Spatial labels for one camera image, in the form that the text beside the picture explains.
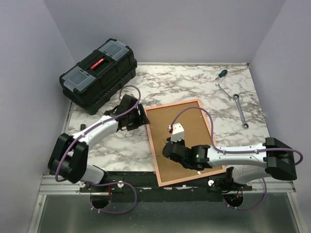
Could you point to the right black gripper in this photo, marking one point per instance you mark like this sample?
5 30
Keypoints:
181 141

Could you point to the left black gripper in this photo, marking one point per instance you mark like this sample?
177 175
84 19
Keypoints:
142 119

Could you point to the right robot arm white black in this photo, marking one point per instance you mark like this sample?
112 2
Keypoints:
272 158

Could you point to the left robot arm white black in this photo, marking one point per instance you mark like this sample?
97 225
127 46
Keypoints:
69 158

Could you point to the black plastic toolbox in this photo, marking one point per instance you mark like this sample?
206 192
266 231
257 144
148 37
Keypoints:
94 80

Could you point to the silver ratchet wrench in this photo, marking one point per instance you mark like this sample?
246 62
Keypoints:
237 101

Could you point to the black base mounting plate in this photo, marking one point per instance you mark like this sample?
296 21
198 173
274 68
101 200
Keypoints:
210 188

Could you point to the small silver open wrench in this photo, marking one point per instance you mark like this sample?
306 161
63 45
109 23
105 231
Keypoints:
227 95

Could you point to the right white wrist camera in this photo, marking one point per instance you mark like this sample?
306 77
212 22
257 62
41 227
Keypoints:
177 132

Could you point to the green handled screwdriver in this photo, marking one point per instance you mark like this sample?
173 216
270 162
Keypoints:
222 74

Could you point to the aluminium rail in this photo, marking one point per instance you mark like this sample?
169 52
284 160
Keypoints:
49 186

